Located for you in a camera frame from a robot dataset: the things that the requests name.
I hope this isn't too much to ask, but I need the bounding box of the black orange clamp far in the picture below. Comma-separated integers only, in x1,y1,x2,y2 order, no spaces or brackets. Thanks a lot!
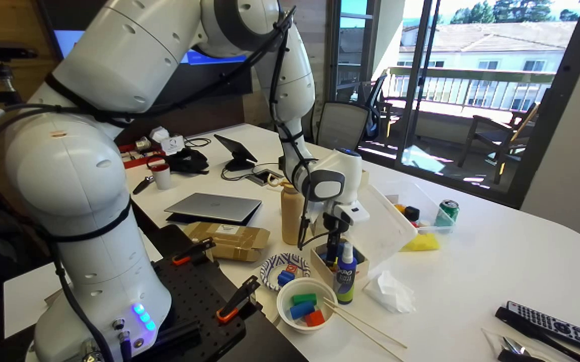
170,237,216,265

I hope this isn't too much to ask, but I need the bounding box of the cardboard box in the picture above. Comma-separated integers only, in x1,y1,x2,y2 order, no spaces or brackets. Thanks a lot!
182,220,270,263

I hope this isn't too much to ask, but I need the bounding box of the white paper cup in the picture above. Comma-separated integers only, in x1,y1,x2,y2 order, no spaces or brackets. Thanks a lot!
148,162,172,189

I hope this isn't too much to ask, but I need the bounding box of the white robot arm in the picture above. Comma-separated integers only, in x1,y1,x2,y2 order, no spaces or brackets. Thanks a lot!
0,0,363,362

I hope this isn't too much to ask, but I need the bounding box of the blue cylinder in bowl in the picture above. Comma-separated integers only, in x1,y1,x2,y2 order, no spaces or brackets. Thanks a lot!
290,302,314,320

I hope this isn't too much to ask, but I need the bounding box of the silver Dell laptop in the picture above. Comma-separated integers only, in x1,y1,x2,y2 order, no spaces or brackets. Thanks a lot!
167,193,262,224

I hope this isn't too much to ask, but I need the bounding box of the blue patterned paper plate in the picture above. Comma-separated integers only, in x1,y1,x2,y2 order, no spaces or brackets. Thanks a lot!
260,252,310,291

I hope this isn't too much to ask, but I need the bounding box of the black tablet on stand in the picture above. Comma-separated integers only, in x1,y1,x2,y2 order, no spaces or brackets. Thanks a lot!
217,135,257,171

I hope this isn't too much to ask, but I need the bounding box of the black keyboard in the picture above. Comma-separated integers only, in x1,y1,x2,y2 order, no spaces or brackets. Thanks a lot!
495,302,580,351

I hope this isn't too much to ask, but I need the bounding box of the wooden chopstick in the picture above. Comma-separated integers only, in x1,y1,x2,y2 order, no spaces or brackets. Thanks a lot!
326,303,406,362
324,297,406,349

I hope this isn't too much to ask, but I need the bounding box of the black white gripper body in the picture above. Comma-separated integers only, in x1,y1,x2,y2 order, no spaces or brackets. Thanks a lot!
297,151,369,247

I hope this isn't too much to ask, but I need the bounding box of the white bowl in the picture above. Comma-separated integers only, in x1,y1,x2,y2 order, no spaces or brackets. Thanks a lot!
275,278,336,333

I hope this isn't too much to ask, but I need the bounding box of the office chair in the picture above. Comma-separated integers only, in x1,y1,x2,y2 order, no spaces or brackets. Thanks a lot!
315,102,366,149

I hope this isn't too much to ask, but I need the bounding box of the red block in bowl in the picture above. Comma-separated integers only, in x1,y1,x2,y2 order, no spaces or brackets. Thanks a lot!
304,310,324,326

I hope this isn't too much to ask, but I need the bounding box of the green cylinder in bowl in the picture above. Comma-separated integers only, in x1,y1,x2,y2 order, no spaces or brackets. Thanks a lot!
290,294,315,306

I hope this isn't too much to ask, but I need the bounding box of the blue cube on plate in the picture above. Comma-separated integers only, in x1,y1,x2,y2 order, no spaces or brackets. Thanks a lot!
278,271,296,288

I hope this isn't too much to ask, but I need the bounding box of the teal can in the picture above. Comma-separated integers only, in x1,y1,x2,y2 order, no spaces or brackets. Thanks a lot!
434,199,459,227

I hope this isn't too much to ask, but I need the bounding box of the black orange clamp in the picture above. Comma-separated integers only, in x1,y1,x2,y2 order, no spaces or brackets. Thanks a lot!
170,237,216,265
216,276,262,324

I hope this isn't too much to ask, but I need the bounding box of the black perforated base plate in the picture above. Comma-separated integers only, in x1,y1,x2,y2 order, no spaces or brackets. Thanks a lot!
0,222,308,362

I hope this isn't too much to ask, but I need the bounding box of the wooden chopstick lower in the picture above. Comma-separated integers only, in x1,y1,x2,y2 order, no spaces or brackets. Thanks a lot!
326,303,406,362

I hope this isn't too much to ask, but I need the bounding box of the black orange clamp near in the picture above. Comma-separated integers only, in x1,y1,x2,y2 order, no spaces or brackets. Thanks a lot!
216,276,262,324

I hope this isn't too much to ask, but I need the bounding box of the yellow sponge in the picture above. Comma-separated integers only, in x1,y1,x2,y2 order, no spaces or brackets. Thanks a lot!
404,233,439,251

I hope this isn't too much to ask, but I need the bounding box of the wooden chopstick upper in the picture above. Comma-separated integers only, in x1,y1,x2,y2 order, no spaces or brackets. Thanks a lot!
324,297,406,349

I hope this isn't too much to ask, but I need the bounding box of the blue glue bottle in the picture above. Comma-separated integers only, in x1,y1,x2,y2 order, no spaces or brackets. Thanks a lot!
335,240,356,303

